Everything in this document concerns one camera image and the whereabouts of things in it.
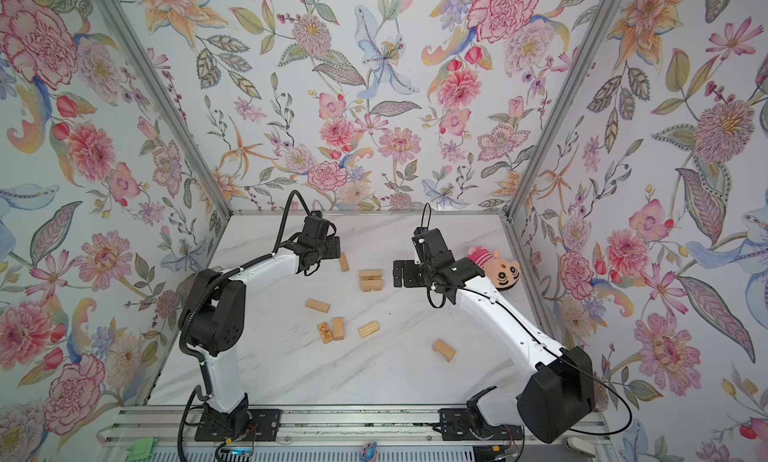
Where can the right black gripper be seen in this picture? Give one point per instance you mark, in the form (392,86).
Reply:
(410,267)

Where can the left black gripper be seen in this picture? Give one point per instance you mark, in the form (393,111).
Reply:
(333,246)

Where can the ridged wood block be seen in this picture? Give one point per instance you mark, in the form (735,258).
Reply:
(368,329)

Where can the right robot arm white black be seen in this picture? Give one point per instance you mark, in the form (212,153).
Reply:
(559,388)

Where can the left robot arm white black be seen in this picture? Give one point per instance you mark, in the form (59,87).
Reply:
(213,318)

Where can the curved wood block right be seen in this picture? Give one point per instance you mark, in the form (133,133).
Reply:
(444,349)

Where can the plain wood block beside printed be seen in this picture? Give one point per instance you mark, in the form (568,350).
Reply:
(338,329)

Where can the pink plush doll toy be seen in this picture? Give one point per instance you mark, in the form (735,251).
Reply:
(503,273)

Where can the white object bottom right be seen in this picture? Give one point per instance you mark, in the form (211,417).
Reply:
(580,446)

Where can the green object bottom left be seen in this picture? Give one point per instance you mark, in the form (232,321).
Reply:
(140,450)

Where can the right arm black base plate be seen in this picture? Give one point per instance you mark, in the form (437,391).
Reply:
(463,424)

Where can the small colourful object on rail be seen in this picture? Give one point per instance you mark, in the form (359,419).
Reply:
(368,452)

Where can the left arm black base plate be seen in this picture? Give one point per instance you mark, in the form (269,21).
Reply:
(260,425)

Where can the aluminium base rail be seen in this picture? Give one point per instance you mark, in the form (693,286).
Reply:
(299,425)

